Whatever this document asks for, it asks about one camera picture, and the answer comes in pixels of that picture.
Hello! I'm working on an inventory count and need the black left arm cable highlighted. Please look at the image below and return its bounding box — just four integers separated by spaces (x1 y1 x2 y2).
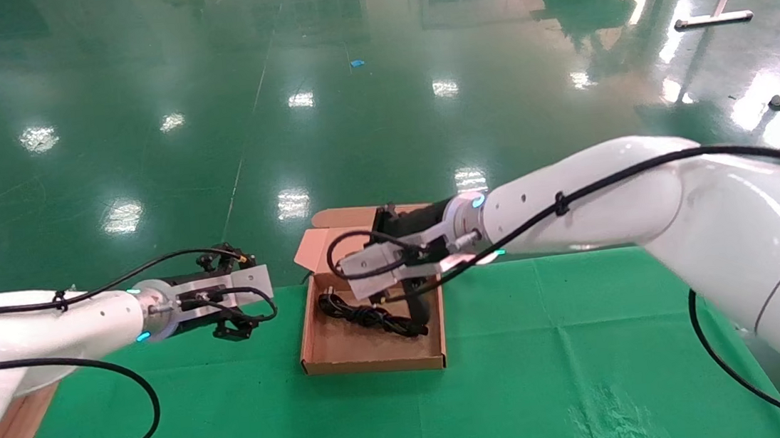
0 241 291 438

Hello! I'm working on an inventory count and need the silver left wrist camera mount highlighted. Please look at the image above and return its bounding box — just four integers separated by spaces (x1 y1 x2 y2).
173 263 276 316

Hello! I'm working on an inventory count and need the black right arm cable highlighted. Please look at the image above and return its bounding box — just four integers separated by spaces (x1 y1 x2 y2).
319 139 780 438

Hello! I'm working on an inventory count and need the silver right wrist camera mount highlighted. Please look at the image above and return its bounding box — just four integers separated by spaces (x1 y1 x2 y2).
343 231 459 303

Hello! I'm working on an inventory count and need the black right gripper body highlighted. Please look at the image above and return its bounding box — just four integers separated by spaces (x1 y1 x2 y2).
368 197 462 251

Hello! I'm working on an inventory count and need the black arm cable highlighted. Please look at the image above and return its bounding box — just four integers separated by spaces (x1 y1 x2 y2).
319 139 780 438
0 241 291 438

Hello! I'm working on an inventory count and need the green table cloth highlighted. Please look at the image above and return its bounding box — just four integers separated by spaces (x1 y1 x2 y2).
0 233 780 438

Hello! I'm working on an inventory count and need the black power cord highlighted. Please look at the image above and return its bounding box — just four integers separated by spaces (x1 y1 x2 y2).
316 283 431 347

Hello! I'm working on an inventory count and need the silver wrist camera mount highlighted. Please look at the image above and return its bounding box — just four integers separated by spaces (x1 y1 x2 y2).
173 263 276 316
343 231 459 303

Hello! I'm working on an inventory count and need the open brown cardboard box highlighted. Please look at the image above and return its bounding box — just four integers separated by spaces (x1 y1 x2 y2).
287 197 469 382

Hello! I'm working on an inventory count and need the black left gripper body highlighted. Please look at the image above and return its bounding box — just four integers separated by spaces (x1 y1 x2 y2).
167 262 258 335

